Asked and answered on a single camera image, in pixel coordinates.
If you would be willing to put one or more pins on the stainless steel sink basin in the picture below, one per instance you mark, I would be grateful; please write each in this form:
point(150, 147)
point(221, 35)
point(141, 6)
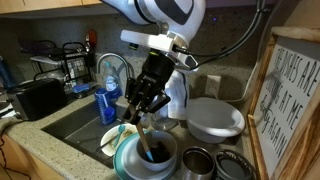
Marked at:
point(82, 129)

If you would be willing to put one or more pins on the small white ceramic bowl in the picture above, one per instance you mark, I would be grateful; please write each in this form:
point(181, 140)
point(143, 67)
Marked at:
point(163, 148)

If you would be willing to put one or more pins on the red handled utensil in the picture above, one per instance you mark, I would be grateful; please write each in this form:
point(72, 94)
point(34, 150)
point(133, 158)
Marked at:
point(90, 40)

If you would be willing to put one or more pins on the large white mixing bowl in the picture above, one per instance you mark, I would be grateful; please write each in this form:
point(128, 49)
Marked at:
point(212, 121)

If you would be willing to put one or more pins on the black toaster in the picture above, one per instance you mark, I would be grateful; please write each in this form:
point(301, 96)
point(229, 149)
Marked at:
point(37, 99)

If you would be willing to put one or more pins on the wooden handled blue spatula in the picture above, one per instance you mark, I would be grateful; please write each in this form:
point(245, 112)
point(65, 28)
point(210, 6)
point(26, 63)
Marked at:
point(144, 141)

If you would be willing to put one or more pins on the wooden lower cabinet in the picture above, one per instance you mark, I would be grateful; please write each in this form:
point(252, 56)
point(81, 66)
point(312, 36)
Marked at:
point(20, 164)

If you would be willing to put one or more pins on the wooden upper cabinet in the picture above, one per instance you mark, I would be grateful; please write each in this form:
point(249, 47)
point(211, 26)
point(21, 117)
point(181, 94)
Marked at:
point(53, 8)

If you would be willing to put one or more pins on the dirty white plate in sink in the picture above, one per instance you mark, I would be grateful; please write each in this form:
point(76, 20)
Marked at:
point(110, 137)

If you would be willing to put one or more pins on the white water filter pitcher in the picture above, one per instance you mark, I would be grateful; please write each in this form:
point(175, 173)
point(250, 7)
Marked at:
point(158, 116)

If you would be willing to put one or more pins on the white dish towel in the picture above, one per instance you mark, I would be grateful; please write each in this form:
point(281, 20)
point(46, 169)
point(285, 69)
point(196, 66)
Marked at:
point(177, 89)

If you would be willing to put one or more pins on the white wall outlet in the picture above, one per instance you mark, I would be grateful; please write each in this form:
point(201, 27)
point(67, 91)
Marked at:
point(212, 85)

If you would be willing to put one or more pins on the wood framed dishes sign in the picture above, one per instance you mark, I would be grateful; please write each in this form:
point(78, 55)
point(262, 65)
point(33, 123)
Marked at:
point(284, 114)

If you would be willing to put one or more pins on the wooden cabinet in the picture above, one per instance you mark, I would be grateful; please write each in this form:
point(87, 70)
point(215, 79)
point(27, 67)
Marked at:
point(20, 164)
point(53, 8)

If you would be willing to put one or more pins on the stainless steel tumbler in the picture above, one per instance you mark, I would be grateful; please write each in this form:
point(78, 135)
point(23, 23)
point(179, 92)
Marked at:
point(197, 164)

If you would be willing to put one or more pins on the dark metal kitchen faucet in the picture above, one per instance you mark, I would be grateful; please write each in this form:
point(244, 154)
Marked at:
point(103, 58)

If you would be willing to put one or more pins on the blue dish soap bottle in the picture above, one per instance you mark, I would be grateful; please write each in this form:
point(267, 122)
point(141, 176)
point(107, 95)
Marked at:
point(111, 81)

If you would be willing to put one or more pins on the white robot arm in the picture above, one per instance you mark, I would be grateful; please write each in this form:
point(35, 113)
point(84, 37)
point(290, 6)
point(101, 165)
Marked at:
point(178, 22)

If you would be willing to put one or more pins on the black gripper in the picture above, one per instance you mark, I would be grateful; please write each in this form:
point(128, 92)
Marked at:
point(146, 92)

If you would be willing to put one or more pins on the black round tumbler lid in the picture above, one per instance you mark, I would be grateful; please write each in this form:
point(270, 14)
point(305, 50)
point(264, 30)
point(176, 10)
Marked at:
point(230, 165)

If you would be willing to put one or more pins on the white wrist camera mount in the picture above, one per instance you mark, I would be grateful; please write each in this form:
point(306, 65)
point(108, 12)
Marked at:
point(166, 44)

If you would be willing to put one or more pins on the blue sponge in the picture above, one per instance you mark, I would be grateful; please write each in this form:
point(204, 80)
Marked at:
point(80, 88)

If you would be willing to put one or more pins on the black wire dish rack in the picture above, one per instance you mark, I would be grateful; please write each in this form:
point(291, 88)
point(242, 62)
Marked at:
point(70, 64)

